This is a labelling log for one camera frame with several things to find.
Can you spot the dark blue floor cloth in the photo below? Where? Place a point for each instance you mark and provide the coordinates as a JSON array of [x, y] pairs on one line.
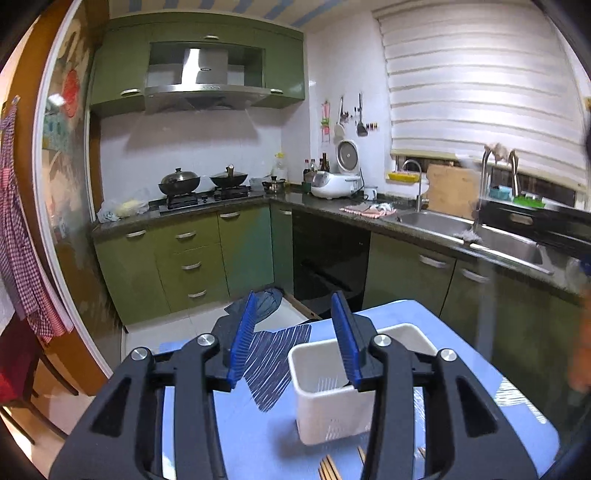
[[266, 340]]

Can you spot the stainless steel sink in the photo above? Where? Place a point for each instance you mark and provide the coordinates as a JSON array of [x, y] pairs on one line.
[[492, 241]]

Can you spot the white roller blind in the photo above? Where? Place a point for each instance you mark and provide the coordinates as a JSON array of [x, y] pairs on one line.
[[463, 75]]

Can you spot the chrome kitchen faucet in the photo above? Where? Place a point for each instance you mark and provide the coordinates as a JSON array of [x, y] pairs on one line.
[[419, 199]]

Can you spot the red checkered apron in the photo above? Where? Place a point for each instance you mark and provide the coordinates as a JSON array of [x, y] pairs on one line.
[[27, 286]]

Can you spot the black gas stove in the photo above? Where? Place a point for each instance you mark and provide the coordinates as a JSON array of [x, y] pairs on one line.
[[196, 200]]

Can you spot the green lower kitchen cabinets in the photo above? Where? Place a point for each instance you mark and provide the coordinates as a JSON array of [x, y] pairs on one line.
[[523, 327]]

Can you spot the steel range hood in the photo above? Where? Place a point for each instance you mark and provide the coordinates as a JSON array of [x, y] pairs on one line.
[[184, 76]]

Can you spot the right black wok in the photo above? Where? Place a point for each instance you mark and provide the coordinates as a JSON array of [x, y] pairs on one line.
[[229, 178]]

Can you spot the wooden cutting board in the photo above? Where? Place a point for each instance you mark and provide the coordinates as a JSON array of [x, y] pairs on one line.
[[453, 190]]

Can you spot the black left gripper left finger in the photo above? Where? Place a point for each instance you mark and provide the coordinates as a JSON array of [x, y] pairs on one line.
[[239, 349]]

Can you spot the light bamboo chopstick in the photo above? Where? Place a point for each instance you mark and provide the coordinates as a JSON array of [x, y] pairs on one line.
[[362, 454]]

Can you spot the red wooden chair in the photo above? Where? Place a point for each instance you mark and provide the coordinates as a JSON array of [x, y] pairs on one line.
[[21, 352]]

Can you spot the white rice cooker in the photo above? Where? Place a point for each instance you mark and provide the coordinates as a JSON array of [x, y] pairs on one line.
[[347, 181]]

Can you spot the black wok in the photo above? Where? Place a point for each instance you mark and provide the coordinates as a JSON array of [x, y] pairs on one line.
[[229, 178], [179, 182]]

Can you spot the tall steel water tap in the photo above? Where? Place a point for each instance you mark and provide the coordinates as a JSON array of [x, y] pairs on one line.
[[490, 180]]

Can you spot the green upper cabinets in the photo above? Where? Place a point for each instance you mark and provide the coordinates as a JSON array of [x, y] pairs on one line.
[[121, 62]]

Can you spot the black dishwasher front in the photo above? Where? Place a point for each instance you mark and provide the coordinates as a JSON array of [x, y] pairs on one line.
[[329, 256]]

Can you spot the white plastic utensil holder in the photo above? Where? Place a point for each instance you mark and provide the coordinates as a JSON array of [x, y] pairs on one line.
[[328, 408]]

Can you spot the left black wok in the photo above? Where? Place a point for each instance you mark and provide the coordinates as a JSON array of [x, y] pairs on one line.
[[179, 182]]

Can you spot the person's right hand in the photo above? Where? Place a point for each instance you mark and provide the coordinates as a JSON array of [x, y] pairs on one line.
[[579, 368]]

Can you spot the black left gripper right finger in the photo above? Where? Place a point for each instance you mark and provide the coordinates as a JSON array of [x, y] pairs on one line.
[[354, 333]]

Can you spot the dark kitchen countertop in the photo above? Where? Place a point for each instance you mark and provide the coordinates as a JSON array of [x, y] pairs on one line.
[[567, 275]]

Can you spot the glass sliding door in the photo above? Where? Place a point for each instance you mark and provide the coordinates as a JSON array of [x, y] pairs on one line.
[[62, 193]]

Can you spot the plastic bag on counter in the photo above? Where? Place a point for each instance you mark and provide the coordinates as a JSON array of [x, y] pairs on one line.
[[114, 210]]

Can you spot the pink dish towel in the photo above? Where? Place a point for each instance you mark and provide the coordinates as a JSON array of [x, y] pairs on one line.
[[370, 210]]

